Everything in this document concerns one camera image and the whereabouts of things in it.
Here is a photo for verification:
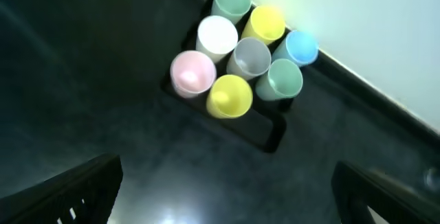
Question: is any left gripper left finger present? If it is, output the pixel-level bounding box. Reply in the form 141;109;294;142
0;153;124;224

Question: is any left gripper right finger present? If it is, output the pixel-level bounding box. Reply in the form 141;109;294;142
331;161;440;224

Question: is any yellow cup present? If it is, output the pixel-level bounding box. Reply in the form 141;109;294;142
240;5;286;45
206;74;254;120

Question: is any pink cup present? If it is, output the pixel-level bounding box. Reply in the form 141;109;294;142
169;49;217;99

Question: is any green cup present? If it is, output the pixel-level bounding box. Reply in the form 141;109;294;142
210;0;252;25
254;58;304;102

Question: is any blue cup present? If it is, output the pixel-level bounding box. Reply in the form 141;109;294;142
271;30;320;67

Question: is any grey cup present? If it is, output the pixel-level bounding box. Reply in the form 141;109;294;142
225;37;272;81

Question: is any white cup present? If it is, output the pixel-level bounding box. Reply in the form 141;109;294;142
195;14;239;63

